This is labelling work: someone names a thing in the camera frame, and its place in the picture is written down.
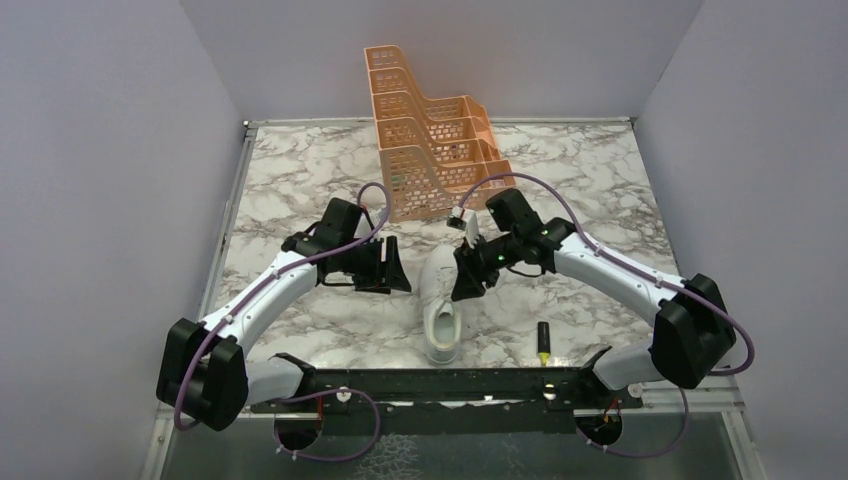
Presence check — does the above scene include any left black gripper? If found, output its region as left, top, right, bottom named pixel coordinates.
left=339, top=234, right=411, bottom=294

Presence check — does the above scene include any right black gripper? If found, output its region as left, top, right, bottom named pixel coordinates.
left=451, top=231, right=521, bottom=302

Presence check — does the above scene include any white sneaker shoe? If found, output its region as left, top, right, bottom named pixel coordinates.
left=418, top=244, right=462, bottom=365

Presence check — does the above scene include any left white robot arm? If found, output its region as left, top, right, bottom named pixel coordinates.
left=156, top=198, right=411, bottom=431

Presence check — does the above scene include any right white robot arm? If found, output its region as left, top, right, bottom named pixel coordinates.
left=451, top=218, right=736, bottom=407

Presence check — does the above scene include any black yellow highlighter marker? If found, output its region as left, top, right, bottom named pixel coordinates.
left=536, top=321, right=551, bottom=367

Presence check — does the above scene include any orange plastic file organizer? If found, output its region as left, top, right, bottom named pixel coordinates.
left=364, top=45, right=515, bottom=222

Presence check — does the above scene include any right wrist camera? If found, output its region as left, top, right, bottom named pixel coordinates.
left=446, top=188, right=543, bottom=248

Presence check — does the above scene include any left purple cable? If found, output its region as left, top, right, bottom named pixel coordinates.
left=173, top=182, right=393, bottom=464

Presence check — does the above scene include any purple cable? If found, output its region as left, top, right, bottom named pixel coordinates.
left=173, top=182, right=393, bottom=464
left=457, top=172, right=757, bottom=460

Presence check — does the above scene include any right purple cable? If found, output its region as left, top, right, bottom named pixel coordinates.
left=457, top=172, right=757, bottom=460

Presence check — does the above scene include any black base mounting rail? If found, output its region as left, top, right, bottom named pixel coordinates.
left=250, top=367, right=642, bottom=436

